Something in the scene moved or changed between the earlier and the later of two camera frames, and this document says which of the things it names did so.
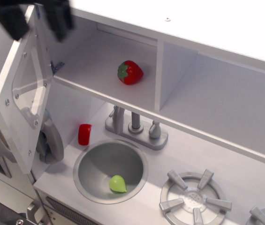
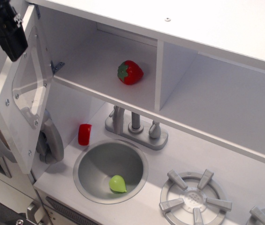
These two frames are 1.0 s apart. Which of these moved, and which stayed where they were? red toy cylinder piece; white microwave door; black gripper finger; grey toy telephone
Moved: black gripper finger
Stayed: white microwave door; grey toy telephone; red toy cylinder piece
